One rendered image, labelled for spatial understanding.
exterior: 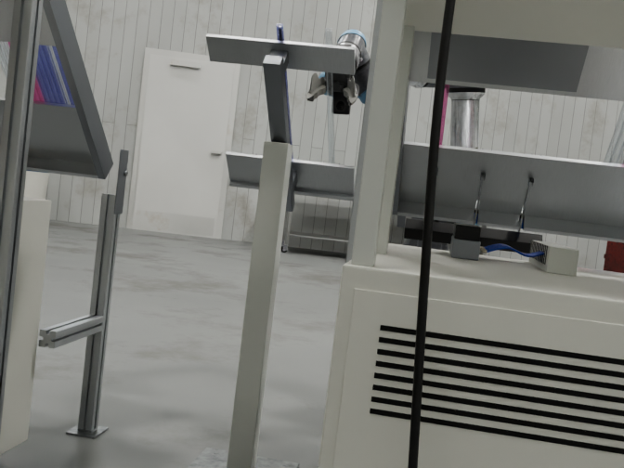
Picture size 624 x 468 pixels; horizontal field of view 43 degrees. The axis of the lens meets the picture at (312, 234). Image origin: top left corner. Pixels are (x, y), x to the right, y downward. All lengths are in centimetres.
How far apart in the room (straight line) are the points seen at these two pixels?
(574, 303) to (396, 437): 29
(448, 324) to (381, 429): 17
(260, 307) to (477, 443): 92
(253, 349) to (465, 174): 65
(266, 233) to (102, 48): 814
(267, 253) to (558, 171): 70
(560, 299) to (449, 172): 89
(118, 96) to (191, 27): 120
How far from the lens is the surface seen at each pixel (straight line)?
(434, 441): 108
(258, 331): 189
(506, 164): 187
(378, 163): 105
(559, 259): 140
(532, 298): 105
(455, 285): 104
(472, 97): 242
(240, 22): 981
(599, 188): 193
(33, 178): 926
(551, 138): 1035
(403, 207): 196
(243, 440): 196
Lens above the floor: 71
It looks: 3 degrees down
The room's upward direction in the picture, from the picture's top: 7 degrees clockwise
